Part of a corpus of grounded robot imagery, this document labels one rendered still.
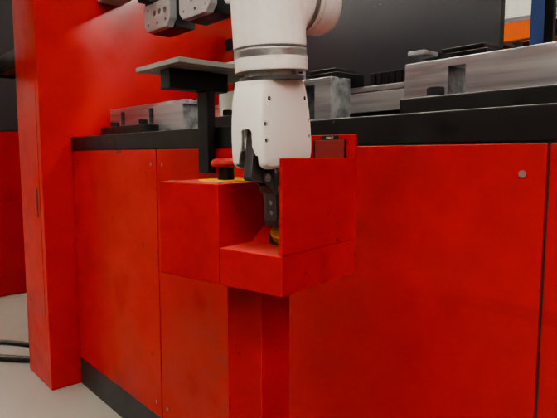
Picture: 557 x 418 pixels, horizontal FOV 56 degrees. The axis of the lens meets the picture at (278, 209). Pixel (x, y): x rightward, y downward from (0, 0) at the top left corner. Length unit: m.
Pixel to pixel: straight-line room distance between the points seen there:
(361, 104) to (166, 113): 0.58
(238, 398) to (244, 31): 0.46
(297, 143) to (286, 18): 0.14
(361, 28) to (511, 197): 1.12
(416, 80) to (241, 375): 0.56
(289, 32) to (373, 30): 1.14
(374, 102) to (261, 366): 0.82
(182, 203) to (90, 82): 1.36
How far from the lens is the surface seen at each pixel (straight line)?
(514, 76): 0.87
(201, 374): 1.33
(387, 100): 1.32
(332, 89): 1.08
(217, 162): 0.69
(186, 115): 1.52
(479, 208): 0.75
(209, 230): 0.63
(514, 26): 2.67
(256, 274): 0.59
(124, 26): 2.08
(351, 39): 1.78
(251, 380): 0.71
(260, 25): 0.59
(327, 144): 0.70
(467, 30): 1.54
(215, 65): 1.10
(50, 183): 1.93
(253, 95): 0.58
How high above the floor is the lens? 0.81
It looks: 6 degrees down
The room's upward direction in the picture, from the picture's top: straight up
